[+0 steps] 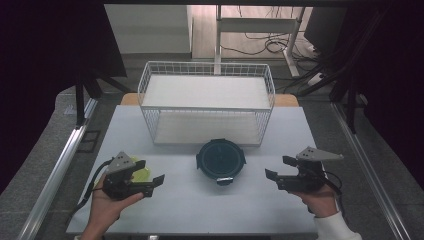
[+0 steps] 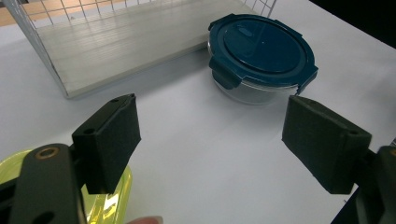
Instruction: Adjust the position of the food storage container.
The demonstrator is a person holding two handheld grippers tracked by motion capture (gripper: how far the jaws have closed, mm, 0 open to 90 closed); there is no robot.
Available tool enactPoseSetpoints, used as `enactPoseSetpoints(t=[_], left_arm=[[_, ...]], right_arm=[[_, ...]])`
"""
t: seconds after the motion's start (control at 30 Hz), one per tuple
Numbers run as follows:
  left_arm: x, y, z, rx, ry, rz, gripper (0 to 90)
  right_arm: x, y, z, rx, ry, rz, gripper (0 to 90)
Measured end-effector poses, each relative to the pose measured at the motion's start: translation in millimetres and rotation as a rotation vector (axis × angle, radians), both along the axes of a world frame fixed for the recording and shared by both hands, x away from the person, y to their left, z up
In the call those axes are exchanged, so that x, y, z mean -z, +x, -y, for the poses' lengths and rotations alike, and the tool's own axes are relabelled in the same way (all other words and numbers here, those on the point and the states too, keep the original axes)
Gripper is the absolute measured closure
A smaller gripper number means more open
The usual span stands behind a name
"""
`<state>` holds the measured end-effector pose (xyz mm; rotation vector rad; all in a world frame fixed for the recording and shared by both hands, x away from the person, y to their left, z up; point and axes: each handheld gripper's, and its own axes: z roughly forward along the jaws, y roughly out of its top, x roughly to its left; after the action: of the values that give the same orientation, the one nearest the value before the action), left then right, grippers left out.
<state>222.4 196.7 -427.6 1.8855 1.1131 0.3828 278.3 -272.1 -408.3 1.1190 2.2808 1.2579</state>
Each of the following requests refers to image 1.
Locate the black box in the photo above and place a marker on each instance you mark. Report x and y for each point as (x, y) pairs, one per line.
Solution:
(325, 28)

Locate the white cabinet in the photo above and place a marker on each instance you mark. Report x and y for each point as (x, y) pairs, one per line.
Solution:
(150, 30)

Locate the round dark lidded food container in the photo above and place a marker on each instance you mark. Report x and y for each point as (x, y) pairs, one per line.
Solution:
(220, 160)

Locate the wooden table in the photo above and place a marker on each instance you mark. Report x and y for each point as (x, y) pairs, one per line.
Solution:
(128, 99)

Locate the yellow-green lidded square container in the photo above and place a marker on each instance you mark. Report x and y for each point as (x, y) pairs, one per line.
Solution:
(143, 174)

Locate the aluminium rail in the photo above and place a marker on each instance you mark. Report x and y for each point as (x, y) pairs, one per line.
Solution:
(366, 166)
(56, 176)

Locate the person's right hand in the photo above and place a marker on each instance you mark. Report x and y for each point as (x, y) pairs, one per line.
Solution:
(321, 201)

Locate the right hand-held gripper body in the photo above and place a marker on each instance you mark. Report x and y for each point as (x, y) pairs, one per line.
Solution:
(305, 181)

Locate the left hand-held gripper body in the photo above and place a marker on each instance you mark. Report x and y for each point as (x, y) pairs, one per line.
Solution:
(116, 183)

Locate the white power strip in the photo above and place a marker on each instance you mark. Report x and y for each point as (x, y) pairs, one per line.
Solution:
(315, 80)

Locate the person's left hand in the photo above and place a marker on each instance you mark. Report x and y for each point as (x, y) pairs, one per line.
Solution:
(106, 210)

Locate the black metal stand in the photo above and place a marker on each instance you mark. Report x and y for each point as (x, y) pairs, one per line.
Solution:
(80, 106)
(350, 110)

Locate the white metal desk frame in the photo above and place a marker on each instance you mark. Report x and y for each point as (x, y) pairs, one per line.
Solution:
(256, 25)

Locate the dark curtain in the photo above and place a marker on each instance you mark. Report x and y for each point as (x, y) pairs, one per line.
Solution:
(40, 66)
(400, 83)

